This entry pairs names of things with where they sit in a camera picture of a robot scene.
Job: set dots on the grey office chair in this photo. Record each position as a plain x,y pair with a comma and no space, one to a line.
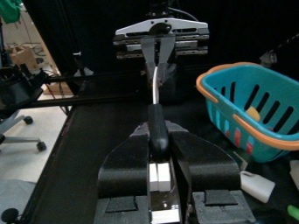
15,131

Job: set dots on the green cloth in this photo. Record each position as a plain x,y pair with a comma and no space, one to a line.
9,10

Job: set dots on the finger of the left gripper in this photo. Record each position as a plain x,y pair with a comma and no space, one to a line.
165,54
148,55

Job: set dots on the yellow toy food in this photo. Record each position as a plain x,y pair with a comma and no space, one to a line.
252,113

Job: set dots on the green toy piece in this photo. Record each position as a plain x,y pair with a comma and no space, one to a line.
294,211

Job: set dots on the black frame bar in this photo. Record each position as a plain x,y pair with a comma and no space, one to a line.
77,100

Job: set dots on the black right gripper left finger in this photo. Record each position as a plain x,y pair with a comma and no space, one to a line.
123,169

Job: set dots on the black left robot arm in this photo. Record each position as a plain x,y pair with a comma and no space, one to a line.
163,8

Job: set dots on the black caster wheel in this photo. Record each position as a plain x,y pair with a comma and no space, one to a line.
9,215

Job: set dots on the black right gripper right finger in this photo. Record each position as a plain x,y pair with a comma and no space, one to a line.
212,172

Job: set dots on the teal basket with orange rim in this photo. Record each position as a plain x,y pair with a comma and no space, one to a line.
252,96

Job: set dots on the white toy sushi roll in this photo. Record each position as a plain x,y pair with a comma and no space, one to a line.
159,176

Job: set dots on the white plastic block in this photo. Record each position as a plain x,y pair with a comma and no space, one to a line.
256,185

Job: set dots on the red toy food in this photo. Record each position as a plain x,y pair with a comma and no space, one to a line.
238,137

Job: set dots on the white flat object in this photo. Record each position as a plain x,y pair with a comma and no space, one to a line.
295,175

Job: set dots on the glossy black sushi tray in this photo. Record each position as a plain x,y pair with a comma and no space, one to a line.
165,204

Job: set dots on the cardboard box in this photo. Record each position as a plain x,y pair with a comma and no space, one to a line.
24,57

